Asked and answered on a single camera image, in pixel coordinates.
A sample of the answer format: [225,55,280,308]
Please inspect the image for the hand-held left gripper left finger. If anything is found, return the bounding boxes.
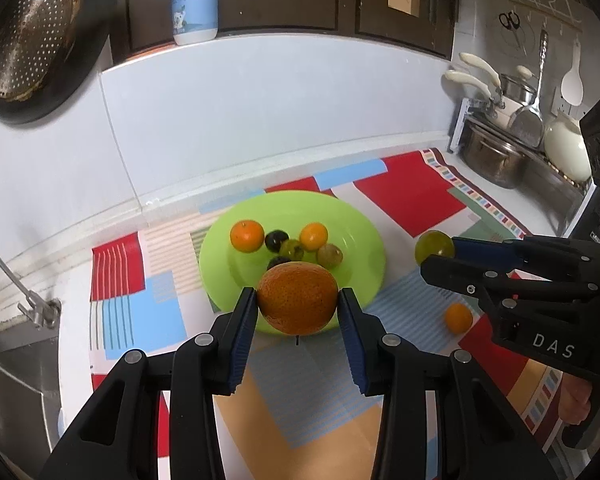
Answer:
[40,287,261,480]

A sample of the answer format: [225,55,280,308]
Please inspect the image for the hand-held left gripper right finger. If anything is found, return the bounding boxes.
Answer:
[336,287,563,480]

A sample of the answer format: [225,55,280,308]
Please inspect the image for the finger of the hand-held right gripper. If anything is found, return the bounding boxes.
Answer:
[452,235,600,286]
[421,254,600,311]

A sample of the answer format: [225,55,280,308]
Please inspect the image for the green plum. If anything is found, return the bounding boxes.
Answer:
[414,230,456,267]

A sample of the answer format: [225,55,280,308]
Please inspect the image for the large orange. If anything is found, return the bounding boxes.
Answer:
[256,261,340,337]

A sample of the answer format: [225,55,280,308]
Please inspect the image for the green plate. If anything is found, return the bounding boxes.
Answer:
[198,191,387,333]

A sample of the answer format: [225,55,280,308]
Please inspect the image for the tan round fruit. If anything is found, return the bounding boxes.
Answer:
[317,243,344,268]

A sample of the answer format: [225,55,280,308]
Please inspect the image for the person's right hand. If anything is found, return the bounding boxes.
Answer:
[560,374,595,426]

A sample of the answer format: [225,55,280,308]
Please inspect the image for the colourful patterned tablecloth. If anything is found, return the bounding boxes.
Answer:
[89,147,581,480]

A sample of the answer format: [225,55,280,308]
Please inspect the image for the metal dish rack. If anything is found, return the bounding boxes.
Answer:
[450,97,598,236]

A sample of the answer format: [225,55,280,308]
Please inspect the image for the steel stockpot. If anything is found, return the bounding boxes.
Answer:
[461,120,531,190]

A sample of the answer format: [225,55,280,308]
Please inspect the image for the white ceramic pot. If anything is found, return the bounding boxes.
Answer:
[544,110,593,183]

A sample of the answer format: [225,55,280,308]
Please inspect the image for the steel spatula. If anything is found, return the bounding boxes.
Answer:
[509,30,551,148]

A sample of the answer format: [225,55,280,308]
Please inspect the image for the white rice spoon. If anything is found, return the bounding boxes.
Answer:
[560,35,584,106]

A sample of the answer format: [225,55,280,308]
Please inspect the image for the slim gooseneck faucet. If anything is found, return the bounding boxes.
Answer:
[0,227,62,331]

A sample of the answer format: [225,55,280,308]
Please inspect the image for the steel sink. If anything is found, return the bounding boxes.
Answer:
[0,325,63,461]

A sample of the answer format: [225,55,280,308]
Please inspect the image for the black hanging scissors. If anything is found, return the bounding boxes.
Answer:
[497,10,527,53]

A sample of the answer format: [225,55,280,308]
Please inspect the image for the white and blue pump bottle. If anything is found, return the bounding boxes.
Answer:
[171,0,220,46]

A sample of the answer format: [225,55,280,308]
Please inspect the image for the black frying pan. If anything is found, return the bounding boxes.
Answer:
[0,0,133,125]

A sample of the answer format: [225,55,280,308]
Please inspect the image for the brass perforated strainer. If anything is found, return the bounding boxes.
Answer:
[0,0,81,103]

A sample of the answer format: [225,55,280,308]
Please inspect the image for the white-handled steel pan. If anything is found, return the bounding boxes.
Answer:
[459,52,538,106]
[444,70,511,121]

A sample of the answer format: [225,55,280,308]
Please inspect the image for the dark wooden window frame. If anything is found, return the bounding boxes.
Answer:
[112,0,456,61]

